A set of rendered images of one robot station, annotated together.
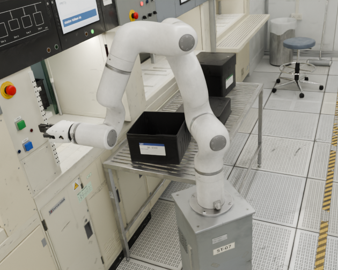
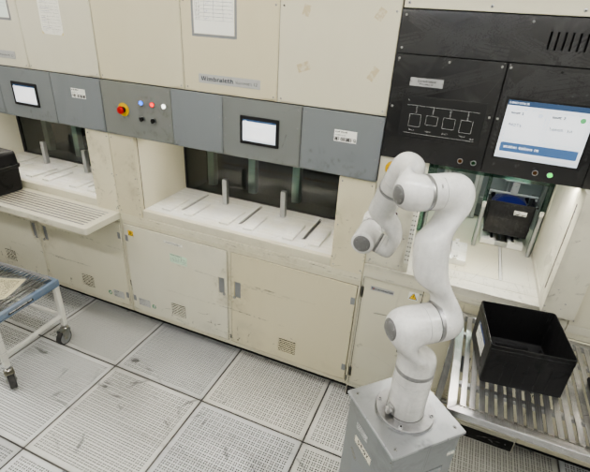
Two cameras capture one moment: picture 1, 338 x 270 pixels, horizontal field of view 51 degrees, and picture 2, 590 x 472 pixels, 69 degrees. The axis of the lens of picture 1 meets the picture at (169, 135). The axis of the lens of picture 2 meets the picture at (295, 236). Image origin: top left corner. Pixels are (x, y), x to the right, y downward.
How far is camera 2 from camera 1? 1.32 m
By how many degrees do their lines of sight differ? 72
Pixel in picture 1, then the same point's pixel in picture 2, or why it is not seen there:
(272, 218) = not seen: outside the picture
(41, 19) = (468, 128)
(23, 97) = not seen: hidden behind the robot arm
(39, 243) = (348, 298)
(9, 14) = (432, 110)
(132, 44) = (392, 170)
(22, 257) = (331, 289)
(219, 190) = (396, 396)
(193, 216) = (374, 390)
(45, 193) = (377, 270)
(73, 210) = not seen: hidden behind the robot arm
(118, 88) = (376, 204)
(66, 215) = (386, 307)
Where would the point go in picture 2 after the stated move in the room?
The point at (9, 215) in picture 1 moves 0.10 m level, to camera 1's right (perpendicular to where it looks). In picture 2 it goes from (338, 253) to (342, 264)
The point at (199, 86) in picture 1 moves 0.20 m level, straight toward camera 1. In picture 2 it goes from (419, 260) to (346, 256)
